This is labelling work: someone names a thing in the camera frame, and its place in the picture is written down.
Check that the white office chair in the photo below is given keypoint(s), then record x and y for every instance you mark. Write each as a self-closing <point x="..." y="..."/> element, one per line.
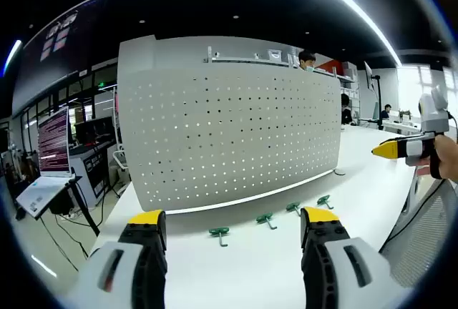
<point x="121" y="160"/>

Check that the white perforated mounting plate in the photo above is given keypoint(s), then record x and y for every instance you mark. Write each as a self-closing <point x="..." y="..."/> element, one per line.
<point x="229" y="137"/>

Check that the person's right hand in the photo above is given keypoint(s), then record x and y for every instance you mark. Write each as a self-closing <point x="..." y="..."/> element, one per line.
<point x="449" y="159"/>

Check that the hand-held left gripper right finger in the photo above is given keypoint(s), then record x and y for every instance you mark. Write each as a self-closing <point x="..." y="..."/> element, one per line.
<point x="343" y="273"/>

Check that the black cabinet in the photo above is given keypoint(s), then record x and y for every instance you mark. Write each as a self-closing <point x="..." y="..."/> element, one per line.
<point x="89" y="173"/>

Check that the black laptop stand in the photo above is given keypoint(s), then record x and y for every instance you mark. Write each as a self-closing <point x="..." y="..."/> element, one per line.
<point x="87" y="212"/>

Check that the silver laptop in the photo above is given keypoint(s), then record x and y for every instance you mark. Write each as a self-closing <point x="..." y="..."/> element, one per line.
<point x="53" y="141"/>

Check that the long ceiling light strip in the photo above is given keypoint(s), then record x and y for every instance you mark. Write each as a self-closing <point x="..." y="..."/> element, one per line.
<point x="358" y="8"/>

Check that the green hook assembly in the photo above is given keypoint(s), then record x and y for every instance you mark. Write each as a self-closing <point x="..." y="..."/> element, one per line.
<point x="219" y="231"/>
<point x="323" y="200"/>
<point x="293" y="206"/>
<point x="265" y="219"/>

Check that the grey mesh office chair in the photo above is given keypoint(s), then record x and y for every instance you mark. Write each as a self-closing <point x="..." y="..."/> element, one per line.
<point x="426" y="230"/>

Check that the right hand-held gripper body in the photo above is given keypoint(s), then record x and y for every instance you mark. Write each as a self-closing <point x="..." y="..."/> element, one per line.
<point x="434" y="116"/>

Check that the grey metal shelf rack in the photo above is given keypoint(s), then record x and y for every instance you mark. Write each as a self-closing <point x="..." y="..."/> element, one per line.
<point x="243" y="59"/>

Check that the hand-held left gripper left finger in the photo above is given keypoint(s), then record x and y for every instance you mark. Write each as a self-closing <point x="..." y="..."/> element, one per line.
<point x="107" y="273"/>

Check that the large dark wall screen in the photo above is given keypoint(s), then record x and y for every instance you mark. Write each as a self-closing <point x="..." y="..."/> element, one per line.
<point x="61" y="48"/>

